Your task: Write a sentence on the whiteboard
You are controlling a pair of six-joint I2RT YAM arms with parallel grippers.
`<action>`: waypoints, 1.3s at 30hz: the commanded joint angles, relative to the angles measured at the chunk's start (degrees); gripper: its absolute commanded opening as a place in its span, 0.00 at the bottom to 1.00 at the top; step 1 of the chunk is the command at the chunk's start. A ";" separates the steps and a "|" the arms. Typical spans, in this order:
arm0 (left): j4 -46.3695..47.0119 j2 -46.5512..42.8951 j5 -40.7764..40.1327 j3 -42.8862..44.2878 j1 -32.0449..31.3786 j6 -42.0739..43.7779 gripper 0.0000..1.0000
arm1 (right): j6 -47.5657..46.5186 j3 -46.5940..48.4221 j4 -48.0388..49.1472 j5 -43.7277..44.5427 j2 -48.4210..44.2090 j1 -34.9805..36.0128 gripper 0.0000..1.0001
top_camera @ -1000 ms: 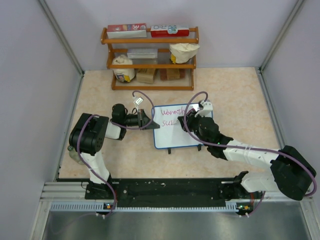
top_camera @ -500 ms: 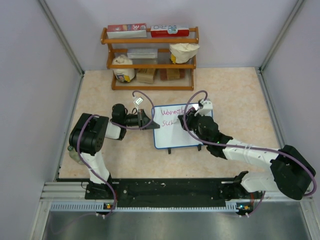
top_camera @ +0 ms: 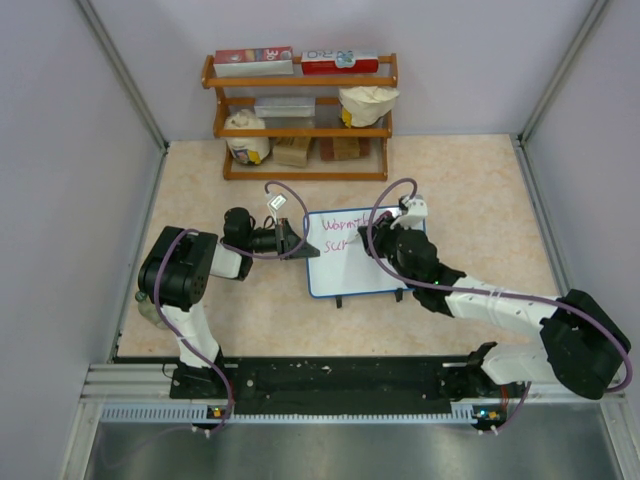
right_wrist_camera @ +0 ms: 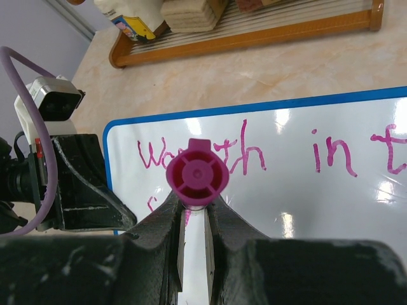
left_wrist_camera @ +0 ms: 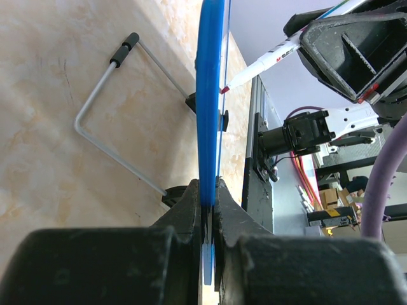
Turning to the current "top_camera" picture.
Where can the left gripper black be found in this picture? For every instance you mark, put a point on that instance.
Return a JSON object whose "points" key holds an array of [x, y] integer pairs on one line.
{"points": [[283, 230]]}

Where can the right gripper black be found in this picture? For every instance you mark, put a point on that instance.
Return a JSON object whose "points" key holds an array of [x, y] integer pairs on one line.
{"points": [[381, 232]]}

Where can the blue framed whiteboard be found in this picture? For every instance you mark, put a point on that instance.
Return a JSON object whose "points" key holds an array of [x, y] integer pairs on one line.
{"points": [[342, 269]]}

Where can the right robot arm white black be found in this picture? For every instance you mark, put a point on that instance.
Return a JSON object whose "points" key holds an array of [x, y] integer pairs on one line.
{"points": [[572, 341]]}

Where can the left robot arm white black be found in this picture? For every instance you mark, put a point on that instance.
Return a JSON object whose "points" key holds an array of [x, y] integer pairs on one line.
{"points": [[175, 274]]}

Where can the tan brown block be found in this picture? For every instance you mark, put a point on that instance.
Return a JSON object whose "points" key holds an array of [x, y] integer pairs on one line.
{"points": [[292, 151]]}

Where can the reddish brown block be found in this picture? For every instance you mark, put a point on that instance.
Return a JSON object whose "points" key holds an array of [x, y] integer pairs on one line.
{"points": [[343, 148]]}

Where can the white flour bag lower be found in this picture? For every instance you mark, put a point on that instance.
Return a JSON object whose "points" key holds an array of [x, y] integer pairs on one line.
{"points": [[247, 150]]}

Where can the wooden three-tier shelf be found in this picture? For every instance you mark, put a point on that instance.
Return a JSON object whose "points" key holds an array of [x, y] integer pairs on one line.
{"points": [[235, 94]]}

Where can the cream paper bag upper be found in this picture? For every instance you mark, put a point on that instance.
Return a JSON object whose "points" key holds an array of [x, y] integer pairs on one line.
{"points": [[363, 106]]}

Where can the clear glass bottle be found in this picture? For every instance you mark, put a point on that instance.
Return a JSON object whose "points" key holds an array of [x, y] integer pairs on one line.
{"points": [[148, 310]]}

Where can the red white box right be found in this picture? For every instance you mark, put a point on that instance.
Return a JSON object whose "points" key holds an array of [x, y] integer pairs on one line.
{"points": [[337, 62]]}

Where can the red white box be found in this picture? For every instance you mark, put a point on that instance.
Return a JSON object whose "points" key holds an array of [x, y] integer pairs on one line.
{"points": [[337, 62], [267, 61]]}

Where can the red white box left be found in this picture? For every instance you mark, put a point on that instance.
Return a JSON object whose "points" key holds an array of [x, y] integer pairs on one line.
{"points": [[267, 61]]}

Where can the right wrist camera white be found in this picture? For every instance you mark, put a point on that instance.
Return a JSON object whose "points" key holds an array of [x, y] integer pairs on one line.
{"points": [[413, 211]]}

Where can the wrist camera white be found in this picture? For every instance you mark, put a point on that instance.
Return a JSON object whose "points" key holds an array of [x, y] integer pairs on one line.
{"points": [[413, 211], [275, 203]]}

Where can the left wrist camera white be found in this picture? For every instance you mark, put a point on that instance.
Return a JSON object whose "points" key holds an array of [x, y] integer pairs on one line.
{"points": [[275, 203]]}

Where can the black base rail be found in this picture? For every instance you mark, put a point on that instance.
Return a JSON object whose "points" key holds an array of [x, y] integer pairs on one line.
{"points": [[334, 386]]}

